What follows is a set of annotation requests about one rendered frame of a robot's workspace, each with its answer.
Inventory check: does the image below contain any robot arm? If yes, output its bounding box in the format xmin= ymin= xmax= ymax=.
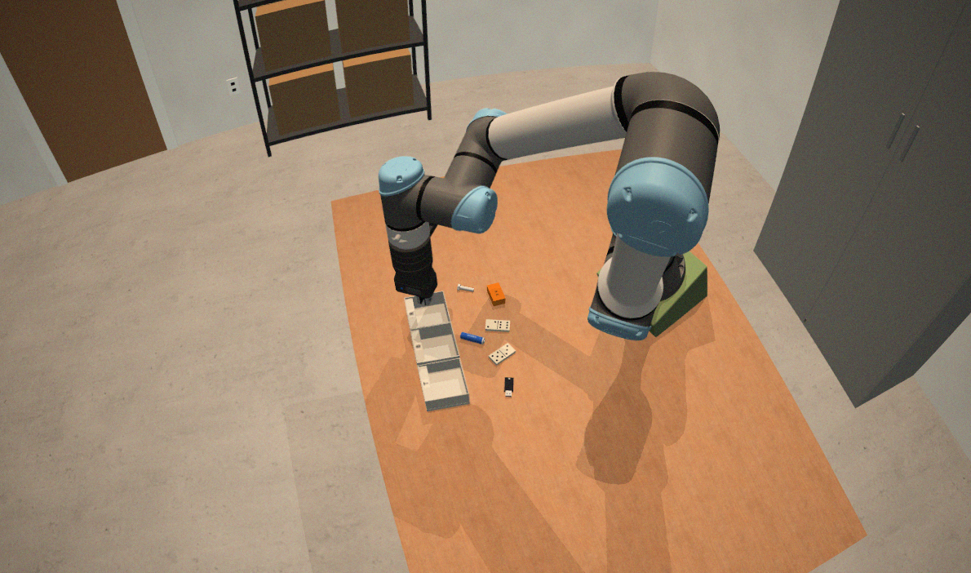
xmin=379 ymin=72 xmax=720 ymax=340

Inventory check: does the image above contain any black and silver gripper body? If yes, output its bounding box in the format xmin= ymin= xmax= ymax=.
xmin=385 ymin=222 xmax=438 ymax=299

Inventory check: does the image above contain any orange battery block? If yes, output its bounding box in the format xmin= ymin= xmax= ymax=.
xmin=487 ymin=283 xmax=506 ymax=306

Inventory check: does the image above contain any beige domino tile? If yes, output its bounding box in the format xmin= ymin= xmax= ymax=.
xmin=489 ymin=343 xmax=516 ymax=366
xmin=485 ymin=319 xmax=510 ymax=332

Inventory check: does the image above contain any beige three-compartment bin rack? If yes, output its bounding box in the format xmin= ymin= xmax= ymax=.
xmin=404 ymin=291 xmax=470 ymax=411

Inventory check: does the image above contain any blue aa battery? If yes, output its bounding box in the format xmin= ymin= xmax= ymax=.
xmin=460 ymin=332 xmax=485 ymax=344

